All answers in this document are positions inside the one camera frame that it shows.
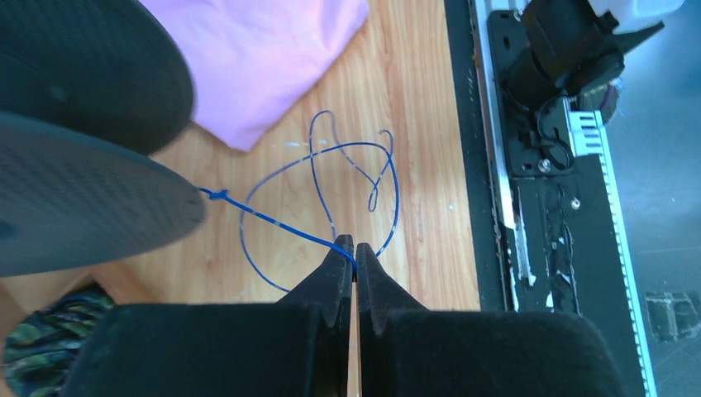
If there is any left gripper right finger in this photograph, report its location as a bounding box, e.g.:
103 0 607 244
355 243 627 396

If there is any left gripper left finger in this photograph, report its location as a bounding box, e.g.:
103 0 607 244
61 235 354 396

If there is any blue thin cable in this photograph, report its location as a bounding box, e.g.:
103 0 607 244
198 109 402 294

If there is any black cable spool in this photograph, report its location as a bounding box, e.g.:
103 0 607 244
1 1 205 277

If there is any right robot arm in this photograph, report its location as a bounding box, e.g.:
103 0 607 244
504 1 683 112

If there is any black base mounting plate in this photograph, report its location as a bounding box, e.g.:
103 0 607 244
445 1 656 396

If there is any wooden compartment tray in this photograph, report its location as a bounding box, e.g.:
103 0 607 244
1 261 158 340

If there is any rolled green floral tie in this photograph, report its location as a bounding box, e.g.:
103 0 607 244
2 284 116 396

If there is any pink cloth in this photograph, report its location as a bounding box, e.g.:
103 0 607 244
142 1 370 152

